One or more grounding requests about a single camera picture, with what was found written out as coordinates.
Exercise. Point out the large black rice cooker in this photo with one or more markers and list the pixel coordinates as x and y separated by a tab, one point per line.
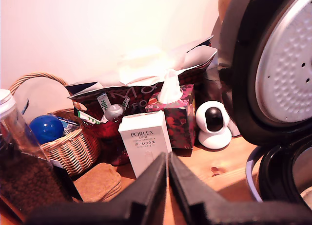
275	71

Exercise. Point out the white Porlex grinder box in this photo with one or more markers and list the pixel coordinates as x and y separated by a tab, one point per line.
143	142

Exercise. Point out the brown cork coaster stack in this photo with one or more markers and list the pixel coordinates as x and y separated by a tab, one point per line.
97	182

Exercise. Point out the floral tissue box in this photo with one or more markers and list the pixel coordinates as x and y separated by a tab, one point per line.
180	122

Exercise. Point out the white round bottle cap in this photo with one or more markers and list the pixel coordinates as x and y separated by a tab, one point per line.
114	111

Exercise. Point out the woven wicker basket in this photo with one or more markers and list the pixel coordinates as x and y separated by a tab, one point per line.
70	149

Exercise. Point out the green white milk packet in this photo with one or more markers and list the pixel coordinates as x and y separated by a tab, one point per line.
103	103
87	118

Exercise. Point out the blue white snack packet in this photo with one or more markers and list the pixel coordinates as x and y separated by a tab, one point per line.
69	125

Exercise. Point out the red patterned paper bag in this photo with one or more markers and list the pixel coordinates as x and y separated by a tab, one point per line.
195	74

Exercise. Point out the blue ball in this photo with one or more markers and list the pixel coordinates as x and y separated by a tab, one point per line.
46	128

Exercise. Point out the clear jar with brown contents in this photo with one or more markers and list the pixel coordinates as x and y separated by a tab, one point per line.
26	176

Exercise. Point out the white round security camera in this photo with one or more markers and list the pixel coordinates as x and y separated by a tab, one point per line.
214	122

